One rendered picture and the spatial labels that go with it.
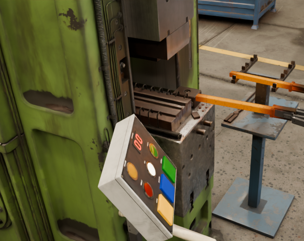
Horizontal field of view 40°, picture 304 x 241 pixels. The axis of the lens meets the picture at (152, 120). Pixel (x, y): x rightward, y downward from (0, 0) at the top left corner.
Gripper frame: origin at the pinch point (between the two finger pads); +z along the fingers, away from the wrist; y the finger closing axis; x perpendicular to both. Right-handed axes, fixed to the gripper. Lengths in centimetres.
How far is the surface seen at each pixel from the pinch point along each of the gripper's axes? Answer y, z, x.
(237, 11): 363, 151, -88
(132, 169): -66, 28, 10
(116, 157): -65, 34, 12
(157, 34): -18, 45, 32
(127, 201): -73, 26, 4
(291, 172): 97, 10, -106
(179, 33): -2, 44, 27
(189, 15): 7, 44, 32
